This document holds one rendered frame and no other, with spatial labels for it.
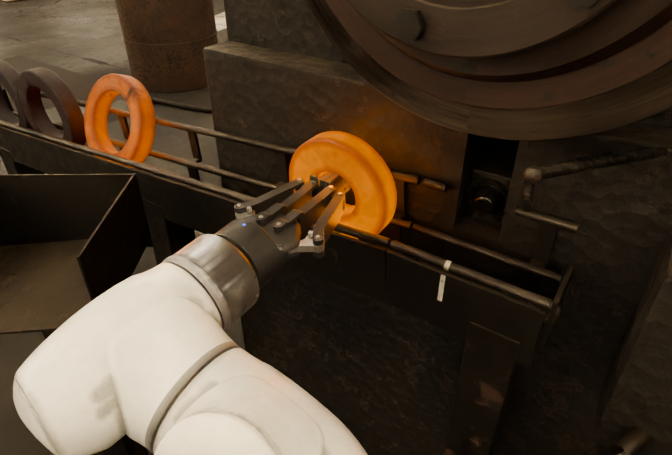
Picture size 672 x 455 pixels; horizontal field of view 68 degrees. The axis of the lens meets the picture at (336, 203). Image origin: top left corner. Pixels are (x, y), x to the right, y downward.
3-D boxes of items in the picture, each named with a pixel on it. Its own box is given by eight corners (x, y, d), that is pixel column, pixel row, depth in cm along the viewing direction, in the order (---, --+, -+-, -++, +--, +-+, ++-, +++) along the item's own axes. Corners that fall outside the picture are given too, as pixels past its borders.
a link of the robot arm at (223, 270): (231, 352, 48) (271, 313, 52) (215, 283, 43) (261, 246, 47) (167, 314, 52) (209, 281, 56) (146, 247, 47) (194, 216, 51)
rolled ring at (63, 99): (48, 70, 94) (65, 65, 97) (4, 70, 105) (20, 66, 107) (84, 160, 103) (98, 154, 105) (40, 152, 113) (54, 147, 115)
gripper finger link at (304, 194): (266, 249, 57) (257, 245, 57) (321, 201, 64) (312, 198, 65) (262, 221, 54) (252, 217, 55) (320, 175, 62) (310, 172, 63)
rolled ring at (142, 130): (86, 68, 98) (101, 71, 101) (80, 161, 101) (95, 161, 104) (145, 77, 89) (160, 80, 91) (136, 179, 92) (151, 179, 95)
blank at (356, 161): (295, 121, 67) (279, 130, 65) (396, 139, 59) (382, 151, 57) (309, 217, 75) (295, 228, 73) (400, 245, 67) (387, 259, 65)
